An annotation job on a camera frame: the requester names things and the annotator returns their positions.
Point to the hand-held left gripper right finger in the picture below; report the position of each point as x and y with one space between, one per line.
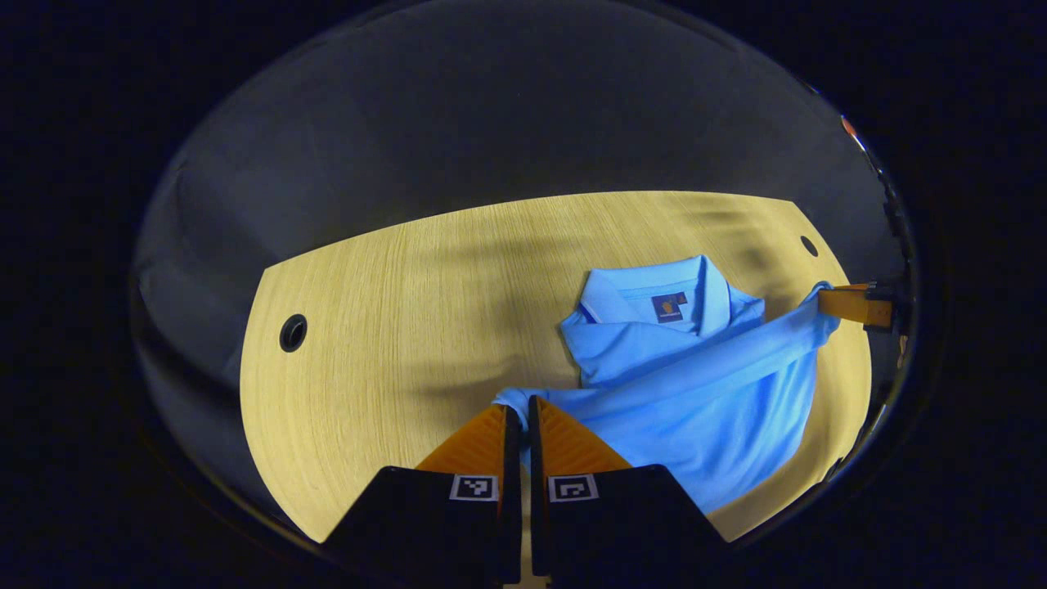
622 523

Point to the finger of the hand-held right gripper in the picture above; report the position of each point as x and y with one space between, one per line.
847 304

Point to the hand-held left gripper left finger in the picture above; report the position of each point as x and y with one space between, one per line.
442 523

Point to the light blue T-shirt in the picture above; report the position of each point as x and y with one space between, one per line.
695 409

